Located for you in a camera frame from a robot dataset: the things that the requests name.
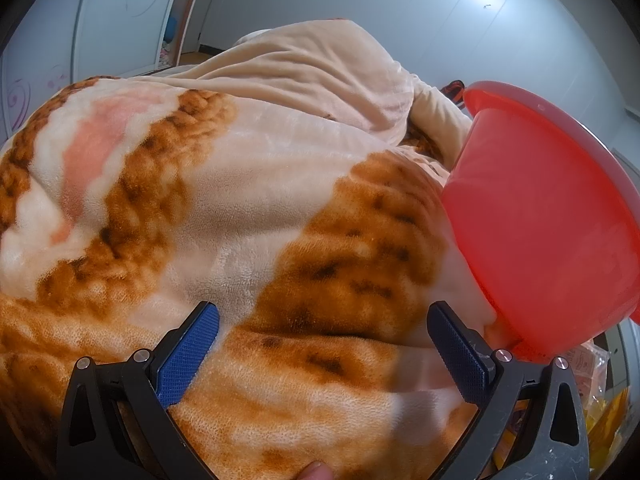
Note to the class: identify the yellow snack packet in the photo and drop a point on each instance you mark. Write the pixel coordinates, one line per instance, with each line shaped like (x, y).
(610, 415)

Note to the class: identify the red plastic basin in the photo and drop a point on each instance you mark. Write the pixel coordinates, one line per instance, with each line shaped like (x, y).
(525, 220)

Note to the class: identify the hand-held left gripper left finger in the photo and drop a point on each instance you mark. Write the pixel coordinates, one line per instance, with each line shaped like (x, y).
(190, 355)

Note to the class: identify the cream and orange plush blanket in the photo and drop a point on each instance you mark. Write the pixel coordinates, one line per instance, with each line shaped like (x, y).
(250, 210)

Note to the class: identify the wardrobe with floral sliding door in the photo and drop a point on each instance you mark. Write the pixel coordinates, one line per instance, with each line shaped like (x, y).
(115, 15)

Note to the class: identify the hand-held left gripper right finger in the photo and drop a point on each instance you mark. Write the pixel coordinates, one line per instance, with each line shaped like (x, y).
(460, 355)

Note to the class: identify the orange and black item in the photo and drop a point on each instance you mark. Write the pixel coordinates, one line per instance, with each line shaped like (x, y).
(452, 91)

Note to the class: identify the pink snack packet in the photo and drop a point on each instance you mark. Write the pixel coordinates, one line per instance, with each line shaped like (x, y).
(589, 365)

